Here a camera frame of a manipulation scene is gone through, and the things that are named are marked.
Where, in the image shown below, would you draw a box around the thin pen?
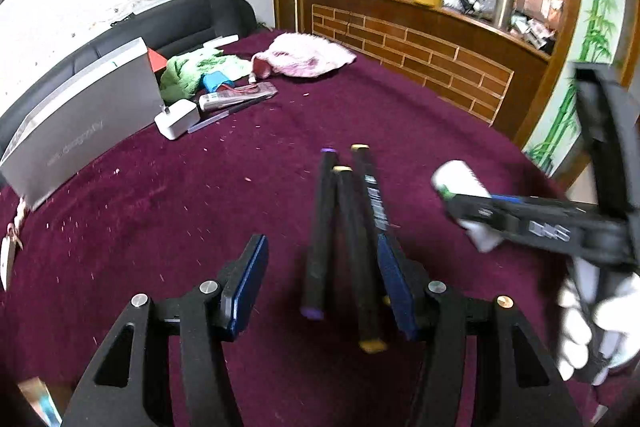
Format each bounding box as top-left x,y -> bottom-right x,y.
186,98 -> 263,135

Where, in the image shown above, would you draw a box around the black marker purple caps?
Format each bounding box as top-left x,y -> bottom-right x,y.
300,147 -> 338,322

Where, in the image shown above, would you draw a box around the red box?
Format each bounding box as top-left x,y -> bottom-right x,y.
146,48 -> 168,80

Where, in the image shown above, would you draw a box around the pink knitted cloth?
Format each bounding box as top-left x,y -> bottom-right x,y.
250,32 -> 357,79

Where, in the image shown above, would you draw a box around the blue battery pack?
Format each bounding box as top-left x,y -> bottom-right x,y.
201,71 -> 240,94

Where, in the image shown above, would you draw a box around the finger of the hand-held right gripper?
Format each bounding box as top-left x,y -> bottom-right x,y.
444,193 -> 628,259

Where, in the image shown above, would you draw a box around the black marker yellow caps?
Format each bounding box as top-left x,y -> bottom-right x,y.
350,144 -> 401,308
332,165 -> 390,354

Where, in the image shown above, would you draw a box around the black leather sofa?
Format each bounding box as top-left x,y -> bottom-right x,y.
0,0 -> 258,158

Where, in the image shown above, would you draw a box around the maroon tablecloth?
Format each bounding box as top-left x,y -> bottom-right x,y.
0,29 -> 616,427

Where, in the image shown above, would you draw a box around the wooden brick-pattern counter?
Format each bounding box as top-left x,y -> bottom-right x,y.
298,0 -> 553,142

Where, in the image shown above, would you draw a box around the white plastic bar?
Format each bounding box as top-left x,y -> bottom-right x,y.
201,34 -> 241,51

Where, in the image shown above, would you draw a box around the white wall charger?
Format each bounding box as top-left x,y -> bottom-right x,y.
154,99 -> 200,141

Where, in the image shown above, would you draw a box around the clear plastic case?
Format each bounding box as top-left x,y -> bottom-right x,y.
197,84 -> 279,112

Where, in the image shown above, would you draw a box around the small white bottle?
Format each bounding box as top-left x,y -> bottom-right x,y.
431,159 -> 502,254

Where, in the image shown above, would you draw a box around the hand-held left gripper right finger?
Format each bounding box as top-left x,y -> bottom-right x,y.
375,232 -> 583,427

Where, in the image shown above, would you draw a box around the white key fob with lanyard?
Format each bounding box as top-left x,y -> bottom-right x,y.
0,197 -> 28,293

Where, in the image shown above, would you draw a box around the silver rectangular box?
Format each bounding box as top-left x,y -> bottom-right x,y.
0,37 -> 166,212

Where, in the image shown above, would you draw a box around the green knitted cloth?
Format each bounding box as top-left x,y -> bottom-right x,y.
159,48 -> 253,104

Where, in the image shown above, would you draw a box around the person's right hand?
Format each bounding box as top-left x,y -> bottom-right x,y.
555,254 -> 640,388

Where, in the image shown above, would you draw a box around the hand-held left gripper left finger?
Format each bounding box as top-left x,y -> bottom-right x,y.
60,233 -> 271,427

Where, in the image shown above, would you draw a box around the steel thermos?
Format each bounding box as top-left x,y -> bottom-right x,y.
492,0 -> 518,30

